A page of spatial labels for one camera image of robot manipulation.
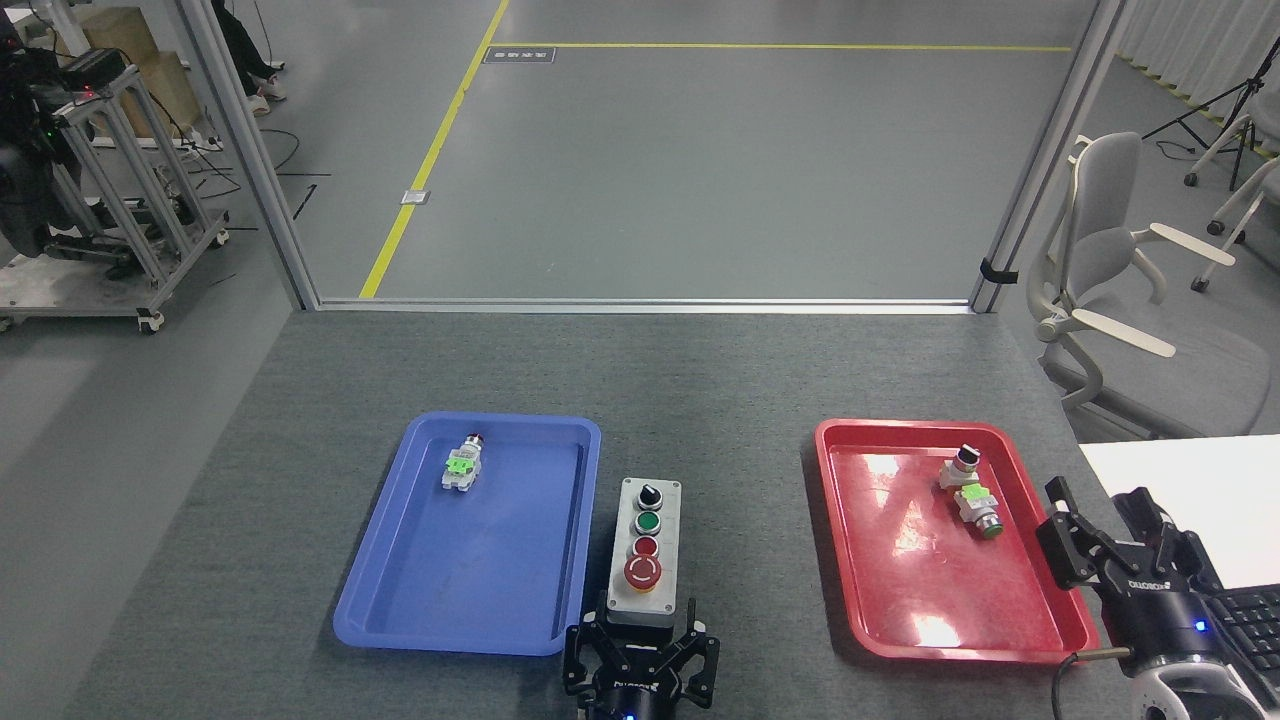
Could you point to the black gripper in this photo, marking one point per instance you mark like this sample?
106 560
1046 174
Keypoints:
635 690
1165 620

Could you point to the grey four-button control box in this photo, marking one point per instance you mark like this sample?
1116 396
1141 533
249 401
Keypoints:
642 600

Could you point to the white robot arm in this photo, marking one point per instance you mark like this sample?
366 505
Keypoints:
1195 695

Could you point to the cardboard box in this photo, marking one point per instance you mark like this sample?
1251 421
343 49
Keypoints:
150 75

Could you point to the white desk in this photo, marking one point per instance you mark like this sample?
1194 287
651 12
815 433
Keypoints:
1220 470

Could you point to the black keyboard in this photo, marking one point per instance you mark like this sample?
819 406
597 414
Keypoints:
1255 625

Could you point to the blue plastic tray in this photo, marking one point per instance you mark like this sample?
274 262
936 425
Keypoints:
470 560

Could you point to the red plastic tray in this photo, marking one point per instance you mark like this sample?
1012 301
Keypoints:
900 560

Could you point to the grey office chair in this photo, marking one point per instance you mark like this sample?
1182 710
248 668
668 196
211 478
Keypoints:
1100 250

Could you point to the white office chair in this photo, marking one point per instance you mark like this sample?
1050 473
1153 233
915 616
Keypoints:
1245 205
1222 145

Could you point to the black tripod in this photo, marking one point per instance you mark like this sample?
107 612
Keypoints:
1235 95

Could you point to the silver floor socket plate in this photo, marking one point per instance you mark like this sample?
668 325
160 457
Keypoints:
416 197

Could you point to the white curtain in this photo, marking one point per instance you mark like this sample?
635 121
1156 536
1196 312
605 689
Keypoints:
1200 40

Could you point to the dark floor sign plate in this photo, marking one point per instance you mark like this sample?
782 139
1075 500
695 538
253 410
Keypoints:
519 55

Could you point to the person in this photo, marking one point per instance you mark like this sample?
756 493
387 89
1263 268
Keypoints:
240 45

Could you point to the black machine on cart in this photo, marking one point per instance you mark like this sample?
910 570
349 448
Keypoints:
25 170

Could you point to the green-head push button switch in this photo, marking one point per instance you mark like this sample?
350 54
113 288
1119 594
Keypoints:
978 505

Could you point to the black-knob selector switch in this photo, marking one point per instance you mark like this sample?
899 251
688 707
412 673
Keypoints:
960 468

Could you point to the red-head push button switch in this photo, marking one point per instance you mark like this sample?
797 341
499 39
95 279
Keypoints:
462 468

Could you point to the silver frame rail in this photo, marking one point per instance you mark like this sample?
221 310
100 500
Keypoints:
640 304

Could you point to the silver frame post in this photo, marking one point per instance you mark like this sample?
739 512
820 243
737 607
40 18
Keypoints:
250 160
1050 160

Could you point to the aluminium frame cart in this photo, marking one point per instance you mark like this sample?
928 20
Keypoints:
130 200

